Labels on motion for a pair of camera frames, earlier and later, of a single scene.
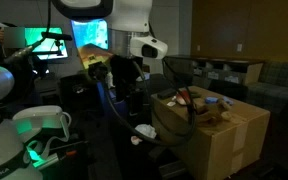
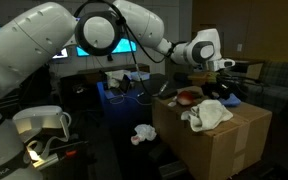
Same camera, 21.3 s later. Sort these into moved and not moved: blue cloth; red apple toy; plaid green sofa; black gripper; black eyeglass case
Moved: black gripper; blue cloth
Not moved: black eyeglass case; red apple toy; plaid green sofa
